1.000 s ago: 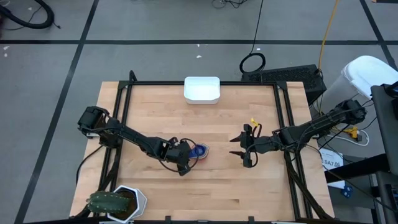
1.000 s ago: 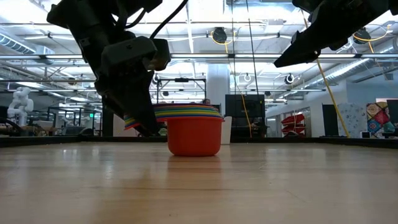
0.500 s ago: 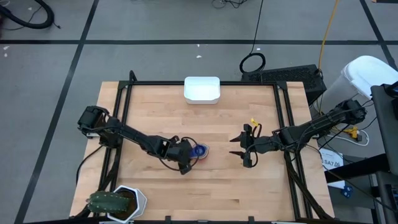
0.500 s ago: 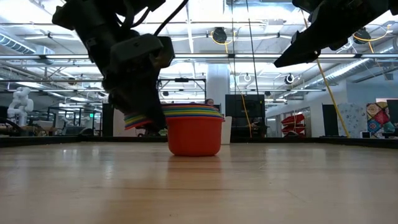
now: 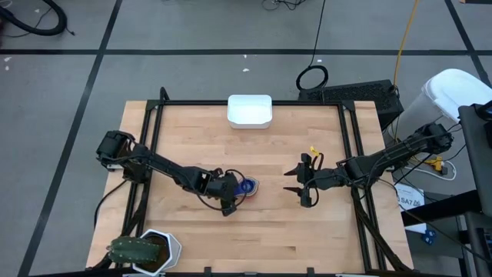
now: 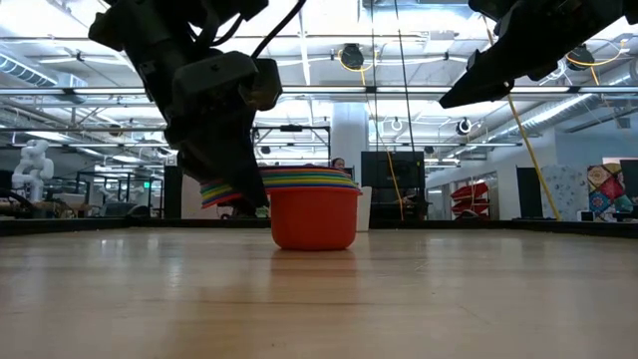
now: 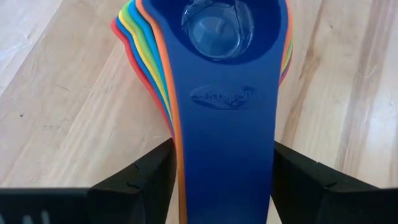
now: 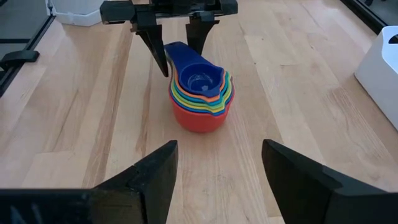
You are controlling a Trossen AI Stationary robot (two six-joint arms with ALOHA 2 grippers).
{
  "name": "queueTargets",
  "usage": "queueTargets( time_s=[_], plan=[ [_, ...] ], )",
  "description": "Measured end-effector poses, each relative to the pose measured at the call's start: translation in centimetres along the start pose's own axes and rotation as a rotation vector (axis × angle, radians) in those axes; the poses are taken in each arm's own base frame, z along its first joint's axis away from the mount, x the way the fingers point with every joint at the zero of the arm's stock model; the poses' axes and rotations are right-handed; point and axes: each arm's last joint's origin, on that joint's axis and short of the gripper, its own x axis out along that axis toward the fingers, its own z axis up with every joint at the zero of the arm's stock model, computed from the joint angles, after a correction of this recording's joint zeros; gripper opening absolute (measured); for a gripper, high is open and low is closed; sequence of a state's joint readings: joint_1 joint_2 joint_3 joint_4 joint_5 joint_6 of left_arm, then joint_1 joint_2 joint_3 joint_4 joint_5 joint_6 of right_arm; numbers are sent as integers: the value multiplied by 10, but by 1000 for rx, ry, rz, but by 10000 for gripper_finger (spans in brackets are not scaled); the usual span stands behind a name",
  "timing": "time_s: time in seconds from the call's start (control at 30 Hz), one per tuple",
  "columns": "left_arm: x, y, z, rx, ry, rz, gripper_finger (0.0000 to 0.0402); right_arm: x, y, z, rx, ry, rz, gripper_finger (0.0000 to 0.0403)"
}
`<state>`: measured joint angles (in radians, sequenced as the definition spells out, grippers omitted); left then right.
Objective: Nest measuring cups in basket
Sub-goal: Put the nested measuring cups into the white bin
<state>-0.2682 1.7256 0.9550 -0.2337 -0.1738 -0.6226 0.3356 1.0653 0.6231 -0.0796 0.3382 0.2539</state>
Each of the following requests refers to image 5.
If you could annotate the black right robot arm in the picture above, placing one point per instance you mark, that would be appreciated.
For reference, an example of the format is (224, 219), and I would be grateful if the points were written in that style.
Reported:
(392, 154)

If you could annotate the white printed paper sheet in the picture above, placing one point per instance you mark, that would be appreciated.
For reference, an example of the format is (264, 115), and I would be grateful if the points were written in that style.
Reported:
(409, 198)

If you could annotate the black side table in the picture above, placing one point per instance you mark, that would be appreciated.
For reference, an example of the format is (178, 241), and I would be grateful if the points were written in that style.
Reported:
(442, 209)

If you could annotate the white hexagonal planter pot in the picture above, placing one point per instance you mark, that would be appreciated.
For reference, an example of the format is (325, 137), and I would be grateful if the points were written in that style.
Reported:
(173, 246)

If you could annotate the green cactus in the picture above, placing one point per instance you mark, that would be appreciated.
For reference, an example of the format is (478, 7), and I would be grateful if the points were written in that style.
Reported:
(132, 250)

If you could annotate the white plastic basket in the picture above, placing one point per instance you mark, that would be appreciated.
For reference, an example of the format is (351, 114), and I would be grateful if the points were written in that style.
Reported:
(250, 111)

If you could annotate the yellow power plug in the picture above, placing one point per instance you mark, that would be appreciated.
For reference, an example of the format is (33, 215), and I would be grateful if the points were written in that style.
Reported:
(434, 162)

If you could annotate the white lidded bin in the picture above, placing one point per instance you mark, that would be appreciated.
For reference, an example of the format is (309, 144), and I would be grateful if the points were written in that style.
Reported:
(453, 90)

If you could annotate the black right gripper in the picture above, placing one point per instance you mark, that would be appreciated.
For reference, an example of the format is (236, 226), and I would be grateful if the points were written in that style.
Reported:
(323, 180)

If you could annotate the small blue objects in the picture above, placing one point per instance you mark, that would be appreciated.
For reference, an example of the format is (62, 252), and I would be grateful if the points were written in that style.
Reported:
(428, 236)

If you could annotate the dark indigo measuring cup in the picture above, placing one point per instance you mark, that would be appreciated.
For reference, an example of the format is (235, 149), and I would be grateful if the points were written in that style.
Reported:
(246, 186)

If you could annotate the black perforated case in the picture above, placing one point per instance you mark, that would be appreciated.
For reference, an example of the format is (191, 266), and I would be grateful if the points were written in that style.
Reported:
(353, 96)

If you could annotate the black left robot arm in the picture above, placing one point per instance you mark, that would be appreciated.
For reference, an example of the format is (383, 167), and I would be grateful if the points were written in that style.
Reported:
(161, 165)

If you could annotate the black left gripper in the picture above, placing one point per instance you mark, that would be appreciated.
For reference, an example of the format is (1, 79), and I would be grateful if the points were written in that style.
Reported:
(221, 188)

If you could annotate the black desk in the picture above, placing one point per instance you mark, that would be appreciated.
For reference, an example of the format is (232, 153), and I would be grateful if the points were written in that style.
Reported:
(476, 154)

